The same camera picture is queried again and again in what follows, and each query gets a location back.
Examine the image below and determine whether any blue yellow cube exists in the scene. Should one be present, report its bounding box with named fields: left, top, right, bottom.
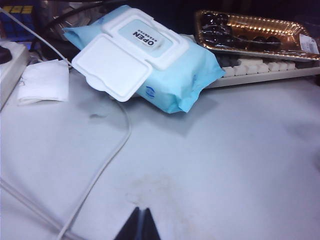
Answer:
left=0, top=4, right=35, bottom=42

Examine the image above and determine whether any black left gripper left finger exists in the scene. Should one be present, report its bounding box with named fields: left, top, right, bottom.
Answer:
left=116, top=206, right=142, bottom=240

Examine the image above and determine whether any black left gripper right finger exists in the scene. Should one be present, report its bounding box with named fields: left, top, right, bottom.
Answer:
left=142, top=207, right=161, bottom=240

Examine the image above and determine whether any white power strip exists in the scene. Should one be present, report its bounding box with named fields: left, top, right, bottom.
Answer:
left=0, top=41, right=31, bottom=111

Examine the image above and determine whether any black cable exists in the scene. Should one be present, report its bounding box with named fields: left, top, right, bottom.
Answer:
left=47, top=0, right=120, bottom=29

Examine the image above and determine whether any white grey keyboard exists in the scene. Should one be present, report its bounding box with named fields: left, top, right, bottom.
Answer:
left=202, top=54, right=320, bottom=90

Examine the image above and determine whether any gold plastic cherry tray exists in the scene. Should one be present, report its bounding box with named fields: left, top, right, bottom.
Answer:
left=194, top=9, right=320, bottom=62

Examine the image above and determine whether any blue wet wipes pack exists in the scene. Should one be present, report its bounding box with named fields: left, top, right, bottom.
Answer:
left=62, top=5, right=227, bottom=115

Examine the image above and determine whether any black round plug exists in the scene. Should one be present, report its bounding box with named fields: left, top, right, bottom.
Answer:
left=0, top=46, right=12, bottom=65

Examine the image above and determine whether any folded white tissue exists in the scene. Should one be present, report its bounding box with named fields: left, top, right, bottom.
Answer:
left=16, top=59, right=70, bottom=106

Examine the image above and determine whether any long white cable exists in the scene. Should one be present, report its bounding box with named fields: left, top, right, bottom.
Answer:
left=0, top=7, right=133, bottom=240

